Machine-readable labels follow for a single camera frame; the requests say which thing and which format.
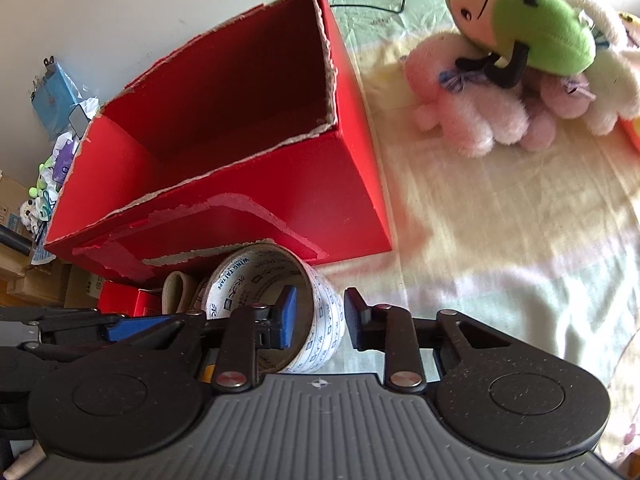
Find large red cardboard box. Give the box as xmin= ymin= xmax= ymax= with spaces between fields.
xmin=46 ymin=0 xmax=392 ymax=285

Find green bean plush toy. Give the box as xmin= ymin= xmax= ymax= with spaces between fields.
xmin=446 ymin=0 xmax=597 ymax=89

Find printed packing tape roll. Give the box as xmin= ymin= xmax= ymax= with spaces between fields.
xmin=201 ymin=243 xmax=346 ymax=374

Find beige belt with scarf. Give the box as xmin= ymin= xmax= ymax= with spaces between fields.
xmin=160 ymin=271 xmax=207 ymax=315

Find purple toy figure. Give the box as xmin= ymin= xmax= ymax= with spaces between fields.
xmin=52 ymin=131 xmax=79 ymax=185

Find green white small toys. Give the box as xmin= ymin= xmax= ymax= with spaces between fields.
xmin=20 ymin=156 xmax=58 ymax=235

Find blue plastic document bag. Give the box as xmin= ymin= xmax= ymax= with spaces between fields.
xmin=30 ymin=55 xmax=82 ymax=141

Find pink plush toy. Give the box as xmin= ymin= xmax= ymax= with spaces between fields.
xmin=402 ymin=32 xmax=596 ymax=157

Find small square mirror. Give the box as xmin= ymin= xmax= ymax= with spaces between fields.
xmin=68 ymin=104 xmax=90 ymax=139

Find small red gift box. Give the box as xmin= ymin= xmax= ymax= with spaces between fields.
xmin=98 ymin=282 xmax=162 ymax=318

